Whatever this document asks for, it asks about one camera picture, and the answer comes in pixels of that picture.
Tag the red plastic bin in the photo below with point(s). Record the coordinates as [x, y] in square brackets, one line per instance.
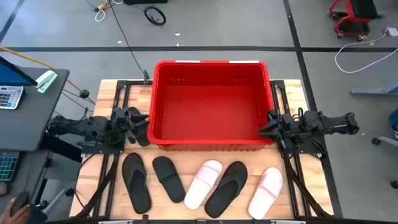
[211, 118]

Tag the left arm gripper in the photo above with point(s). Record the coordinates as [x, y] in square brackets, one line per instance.
[119, 130]

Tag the grey office chair base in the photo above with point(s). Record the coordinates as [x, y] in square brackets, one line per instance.
[394, 121]

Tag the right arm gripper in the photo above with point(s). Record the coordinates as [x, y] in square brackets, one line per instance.
[289, 133]

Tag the white tape label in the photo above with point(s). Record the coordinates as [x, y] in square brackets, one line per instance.
[244, 61]
[188, 61]

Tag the white power adapter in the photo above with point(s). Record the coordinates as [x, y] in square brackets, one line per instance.
[392, 31]

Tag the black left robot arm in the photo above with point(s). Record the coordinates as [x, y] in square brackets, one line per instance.
[77, 127]

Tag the grey calculator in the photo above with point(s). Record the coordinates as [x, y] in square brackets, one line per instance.
[11, 97]

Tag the red rolling creeper seat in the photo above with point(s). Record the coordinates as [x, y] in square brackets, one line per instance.
[351, 18]

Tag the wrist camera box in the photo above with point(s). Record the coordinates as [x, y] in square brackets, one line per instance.
[287, 119]
[119, 114]

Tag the mint green stapler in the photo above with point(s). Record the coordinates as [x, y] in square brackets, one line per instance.
[46, 81]

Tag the black desk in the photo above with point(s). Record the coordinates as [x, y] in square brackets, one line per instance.
[28, 124]

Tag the black computer mouse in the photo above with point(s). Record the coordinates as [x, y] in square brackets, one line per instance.
[20, 200]

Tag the black box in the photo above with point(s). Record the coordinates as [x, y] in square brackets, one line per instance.
[144, 1]

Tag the grey table foot bar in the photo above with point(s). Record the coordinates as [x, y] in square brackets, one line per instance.
[373, 91]

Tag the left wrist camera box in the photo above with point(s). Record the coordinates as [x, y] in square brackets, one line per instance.
[119, 114]

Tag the pink slide sandal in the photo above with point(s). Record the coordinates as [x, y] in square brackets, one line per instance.
[202, 186]
[265, 194]

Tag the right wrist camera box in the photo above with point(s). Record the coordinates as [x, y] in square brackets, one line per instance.
[287, 119]

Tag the black metal table frame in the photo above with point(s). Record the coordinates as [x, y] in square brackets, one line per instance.
[107, 183]

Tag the silver aluminium rail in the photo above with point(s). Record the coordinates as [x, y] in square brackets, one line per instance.
[115, 222]
[287, 222]

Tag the computer monitor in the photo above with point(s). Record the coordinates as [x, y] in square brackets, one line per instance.
[9, 77]

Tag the person's hand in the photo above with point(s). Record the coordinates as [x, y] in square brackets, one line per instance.
[14, 216]

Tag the black flip-flop sandal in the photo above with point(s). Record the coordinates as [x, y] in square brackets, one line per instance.
[225, 191]
[136, 186]

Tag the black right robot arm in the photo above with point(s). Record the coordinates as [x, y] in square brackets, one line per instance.
[329, 123]

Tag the backlit computer keyboard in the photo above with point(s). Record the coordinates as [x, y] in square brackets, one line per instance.
[7, 166]

